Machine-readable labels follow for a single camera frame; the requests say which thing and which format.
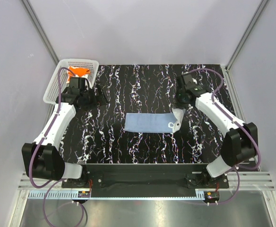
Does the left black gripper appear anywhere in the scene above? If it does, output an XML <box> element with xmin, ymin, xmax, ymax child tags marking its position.
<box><xmin>80</xmin><ymin>84</ymin><xmax>108</xmax><ymax>112</ymax></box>

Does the orange white patterned towel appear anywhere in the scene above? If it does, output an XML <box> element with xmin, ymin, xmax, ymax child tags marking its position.
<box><xmin>68</xmin><ymin>66</ymin><xmax>91</xmax><ymax>77</ymax></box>

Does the light blue towel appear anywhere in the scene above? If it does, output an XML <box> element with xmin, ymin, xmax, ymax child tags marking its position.
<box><xmin>124</xmin><ymin>108</ymin><xmax>185</xmax><ymax>133</ymax></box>

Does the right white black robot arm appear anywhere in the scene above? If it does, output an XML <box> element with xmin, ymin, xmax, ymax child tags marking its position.
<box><xmin>169</xmin><ymin>86</ymin><xmax>260</xmax><ymax>188</ymax></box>

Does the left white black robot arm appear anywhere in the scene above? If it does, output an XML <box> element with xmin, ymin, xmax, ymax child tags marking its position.
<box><xmin>22</xmin><ymin>84</ymin><xmax>108</xmax><ymax>187</ymax></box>

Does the black marble pattern mat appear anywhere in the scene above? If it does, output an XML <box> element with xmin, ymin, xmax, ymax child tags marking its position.
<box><xmin>59</xmin><ymin>64</ymin><xmax>234</xmax><ymax>164</ymax></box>

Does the white plastic basket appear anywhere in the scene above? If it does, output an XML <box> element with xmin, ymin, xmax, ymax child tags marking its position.
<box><xmin>43</xmin><ymin>59</ymin><xmax>99</xmax><ymax>105</ymax></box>

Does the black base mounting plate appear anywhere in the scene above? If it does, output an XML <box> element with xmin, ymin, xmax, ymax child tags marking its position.
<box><xmin>62</xmin><ymin>164</ymin><xmax>229</xmax><ymax>189</ymax></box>

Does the left small electronics box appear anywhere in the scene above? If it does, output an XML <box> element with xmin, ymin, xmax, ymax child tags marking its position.
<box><xmin>78</xmin><ymin>191</ymin><xmax>91</xmax><ymax>198</ymax></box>

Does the small electronics box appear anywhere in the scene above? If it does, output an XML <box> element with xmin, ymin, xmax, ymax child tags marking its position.
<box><xmin>205</xmin><ymin>191</ymin><xmax>220</xmax><ymax>201</ymax></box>
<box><xmin>78</xmin><ymin>191</ymin><xmax>91</xmax><ymax>198</ymax></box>

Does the right small electronics box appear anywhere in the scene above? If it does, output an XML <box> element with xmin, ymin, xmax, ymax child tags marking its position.
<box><xmin>205</xmin><ymin>191</ymin><xmax>220</xmax><ymax>201</ymax></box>

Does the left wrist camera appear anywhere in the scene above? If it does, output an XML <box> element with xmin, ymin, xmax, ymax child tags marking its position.
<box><xmin>69</xmin><ymin>77</ymin><xmax>91</xmax><ymax>92</ymax></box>

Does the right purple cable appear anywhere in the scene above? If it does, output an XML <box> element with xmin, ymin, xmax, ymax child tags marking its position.
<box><xmin>185</xmin><ymin>68</ymin><xmax>261</xmax><ymax>206</ymax></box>

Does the purple cable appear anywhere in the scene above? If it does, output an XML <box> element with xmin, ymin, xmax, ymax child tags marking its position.
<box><xmin>185</xmin><ymin>68</ymin><xmax>261</xmax><ymax>206</ymax></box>
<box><xmin>28</xmin><ymin>67</ymin><xmax>93</xmax><ymax>227</ymax></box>

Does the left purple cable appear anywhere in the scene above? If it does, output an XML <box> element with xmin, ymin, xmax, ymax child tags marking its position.
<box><xmin>28</xmin><ymin>67</ymin><xmax>93</xmax><ymax>227</ymax></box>

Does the aluminium frame rail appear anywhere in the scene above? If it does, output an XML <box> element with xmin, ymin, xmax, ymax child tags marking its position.
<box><xmin>17</xmin><ymin>171</ymin><xmax>275</xmax><ymax>191</ymax></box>

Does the slotted cable duct rail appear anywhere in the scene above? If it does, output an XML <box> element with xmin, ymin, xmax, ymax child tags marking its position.
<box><xmin>28</xmin><ymin>190</ymin><xmax>205</xmax><ymax>201</ymax></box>

